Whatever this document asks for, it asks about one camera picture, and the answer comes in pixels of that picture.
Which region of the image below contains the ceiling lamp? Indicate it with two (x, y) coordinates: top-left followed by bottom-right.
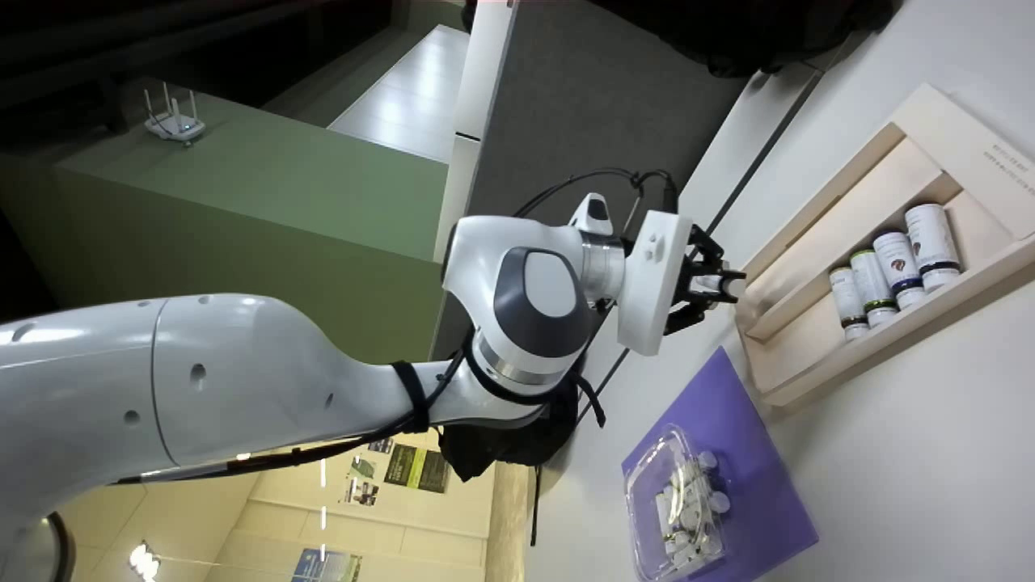
(128, 540), (162, 582)

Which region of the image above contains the green partition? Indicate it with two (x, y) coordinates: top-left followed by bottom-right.
(0, 77), (450, 366)

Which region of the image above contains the clear plastic container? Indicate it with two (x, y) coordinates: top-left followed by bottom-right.
(623, 424), (731, 582)

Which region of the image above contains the white bottle with green band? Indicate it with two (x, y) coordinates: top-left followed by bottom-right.
(828, 267), (871, 343)
(848, 249), (901, 329)

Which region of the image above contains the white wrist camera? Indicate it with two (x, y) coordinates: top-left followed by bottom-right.
(617, 210), (694, 357)

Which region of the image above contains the white router with antennas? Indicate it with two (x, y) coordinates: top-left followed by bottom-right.
(143, 81), (207, 148)

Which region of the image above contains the small picture poster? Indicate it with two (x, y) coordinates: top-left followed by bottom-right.
(347, 455), (382, 508)

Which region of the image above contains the dark green poster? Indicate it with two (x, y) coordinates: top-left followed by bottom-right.
(383, 442), (452, 495)

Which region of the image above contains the cream segmented wooden box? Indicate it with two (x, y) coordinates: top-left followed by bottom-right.
(734, 82), (1035, 418)

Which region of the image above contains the blue and green poster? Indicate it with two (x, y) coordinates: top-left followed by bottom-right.
(290, 548), (363, 582)

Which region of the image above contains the heap of small white vials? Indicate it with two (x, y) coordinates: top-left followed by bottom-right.
(652, 450), (732, 568)

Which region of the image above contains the purple mat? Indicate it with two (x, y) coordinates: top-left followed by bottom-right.
(620, 347), (820, 582)

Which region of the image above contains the black cloth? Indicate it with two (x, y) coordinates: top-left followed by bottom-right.
(589, 0), (900, 79)

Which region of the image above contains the grey partition panel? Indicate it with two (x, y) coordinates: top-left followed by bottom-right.
(428, 0), (754, 361)

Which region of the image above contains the white bottle with blue band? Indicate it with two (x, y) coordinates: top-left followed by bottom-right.
(903, 202), (964, 294)
(872, 230), (927, 313)

